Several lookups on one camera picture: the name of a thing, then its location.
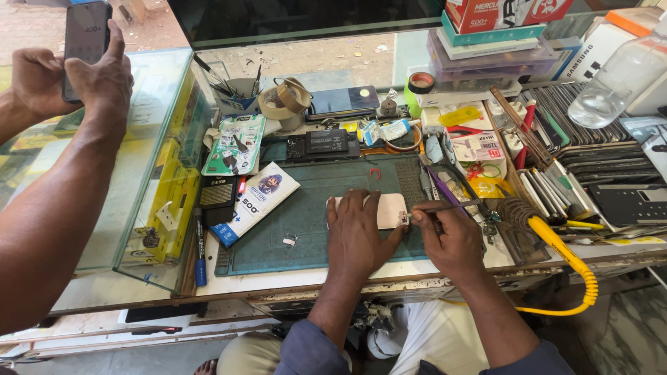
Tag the person's left hand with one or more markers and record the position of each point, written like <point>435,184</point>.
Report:
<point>354,239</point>

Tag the person's right hand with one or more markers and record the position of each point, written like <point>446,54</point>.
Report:
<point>453,245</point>

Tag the thin metal tweezers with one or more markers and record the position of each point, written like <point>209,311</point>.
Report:
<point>464,206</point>

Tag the pink phone back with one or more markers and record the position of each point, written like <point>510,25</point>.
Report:
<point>393,211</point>

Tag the purple pry tool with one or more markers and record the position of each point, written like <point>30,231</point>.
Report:
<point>445,190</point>

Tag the green repair mat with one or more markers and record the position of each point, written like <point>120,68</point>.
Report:
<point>292,218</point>

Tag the black coil iron stand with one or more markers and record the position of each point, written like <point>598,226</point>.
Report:
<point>516,218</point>

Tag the grey screwdriver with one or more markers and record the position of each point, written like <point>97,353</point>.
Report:
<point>425,182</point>

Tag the red and white charger packet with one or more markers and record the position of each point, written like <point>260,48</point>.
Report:
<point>477,151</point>

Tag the white and blue packet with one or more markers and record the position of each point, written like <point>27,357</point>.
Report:
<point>255,203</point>

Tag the white glue tube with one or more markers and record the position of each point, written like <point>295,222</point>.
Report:
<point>388,130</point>

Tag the yellow soldering iron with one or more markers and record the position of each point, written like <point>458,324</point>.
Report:
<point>568,255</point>

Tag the white charger adapter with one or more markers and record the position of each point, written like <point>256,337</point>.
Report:
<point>431,122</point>

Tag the yellow packet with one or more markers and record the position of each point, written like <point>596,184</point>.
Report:
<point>459,116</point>

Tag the brown wooden sticks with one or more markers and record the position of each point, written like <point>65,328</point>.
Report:
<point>521,127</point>

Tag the small metal cylinder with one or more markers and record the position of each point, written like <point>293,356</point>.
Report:
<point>388,107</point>

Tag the dark blue smartphone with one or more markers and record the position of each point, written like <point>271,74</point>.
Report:
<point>341,101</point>

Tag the black antistatic brush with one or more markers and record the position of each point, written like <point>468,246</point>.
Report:
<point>218,195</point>

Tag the green and white charger packet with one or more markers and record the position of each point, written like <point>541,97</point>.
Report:
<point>234,146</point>

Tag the blue marker pen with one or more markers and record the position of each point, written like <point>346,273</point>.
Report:
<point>200,250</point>

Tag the brown tape roll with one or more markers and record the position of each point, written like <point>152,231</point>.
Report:
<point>284,101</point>

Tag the person's beige trousers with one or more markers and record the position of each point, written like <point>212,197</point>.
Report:
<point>250,357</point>

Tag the black tape roll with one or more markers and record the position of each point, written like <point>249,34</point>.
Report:
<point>421,83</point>

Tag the rack of phone screens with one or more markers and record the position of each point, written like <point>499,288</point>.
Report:
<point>599,151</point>

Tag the white tool holder cup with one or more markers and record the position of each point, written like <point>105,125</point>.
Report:
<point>237,99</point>

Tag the black metal phone plate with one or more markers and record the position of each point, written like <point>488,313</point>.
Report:
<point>633,203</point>

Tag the stack of accessory boxes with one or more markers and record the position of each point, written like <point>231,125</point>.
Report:
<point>495,47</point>

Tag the glass display case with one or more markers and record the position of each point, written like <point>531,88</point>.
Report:
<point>161,177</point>

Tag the dark monitor screen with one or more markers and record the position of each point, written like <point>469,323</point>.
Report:
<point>312,21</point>

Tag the clear plastic bottle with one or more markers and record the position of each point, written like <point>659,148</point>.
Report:
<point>615,78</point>

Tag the white phone box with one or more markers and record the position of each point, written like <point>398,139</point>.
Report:
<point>596,52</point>

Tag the black smartphone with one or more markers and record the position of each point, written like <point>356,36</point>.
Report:
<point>86,47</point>

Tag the black phone frame with battery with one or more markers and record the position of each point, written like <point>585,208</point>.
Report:
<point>323,143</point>

